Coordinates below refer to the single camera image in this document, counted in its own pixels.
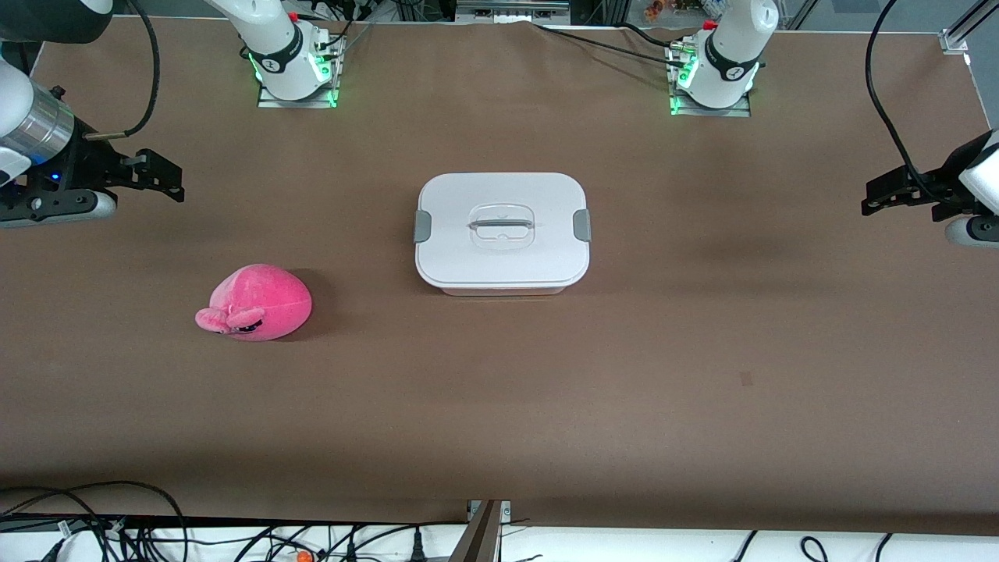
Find pink plush toy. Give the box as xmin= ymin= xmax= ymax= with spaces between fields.
xmin=194 ymin=264 xmax=313 ymax=343

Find white box lid grey latches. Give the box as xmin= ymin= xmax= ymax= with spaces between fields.
xmin=413 ymin=172 xmax=592 ymax=288

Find translucent pink plastic box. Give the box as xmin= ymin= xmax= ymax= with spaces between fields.
xmin=437 ymin=283 xmax=569 ymax=297

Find aluminium corner profile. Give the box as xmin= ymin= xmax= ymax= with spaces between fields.
xmin=939 ymin=0 xmax=999 ymax=55

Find colourful background figurines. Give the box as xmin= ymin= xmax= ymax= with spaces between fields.
xmin=644 ymin=0 xmax=707 ymax=21

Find brown table cover sheet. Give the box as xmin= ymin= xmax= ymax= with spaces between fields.
xmin=0 ymin=17 xmax=999 ymax=538

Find aluminium support beam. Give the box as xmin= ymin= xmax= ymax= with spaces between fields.
xmin=449 ymin=500 xmax=504 ymax=562

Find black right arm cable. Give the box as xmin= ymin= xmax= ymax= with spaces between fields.
xmin=84 ymin=0 xmax=162 ymax=141

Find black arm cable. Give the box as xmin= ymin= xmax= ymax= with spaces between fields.
xmin=865 ymin=0 xmax=949 ymax=208
xmin=84 ymin=0 xmax=162 ymax=141

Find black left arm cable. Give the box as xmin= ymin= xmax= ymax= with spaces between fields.
xmin=865 ymin=0 xmax=949 ymax=208

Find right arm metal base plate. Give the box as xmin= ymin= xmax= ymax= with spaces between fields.
xmin=258 ymin=37 xmax=342 ymax=109

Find short black base cable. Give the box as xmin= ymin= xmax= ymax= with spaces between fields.
xmin=316 ymin=20 xmax=375 ymax=49

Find long black table cable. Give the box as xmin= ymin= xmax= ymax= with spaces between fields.
xmin=533 ymin=22 xmax=689 ymax=66

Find large black cable loop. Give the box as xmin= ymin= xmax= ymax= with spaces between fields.
xmin=0 ymin=480 xmax=190 ymax=562

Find small black cable loop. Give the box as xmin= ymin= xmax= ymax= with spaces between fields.
xmin=0 ymin=489 xmax=110 ymax=562

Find aluminium frame rail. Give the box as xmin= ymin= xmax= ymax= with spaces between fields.
xmin=455 ymin=0 xmax=572 ymax=24

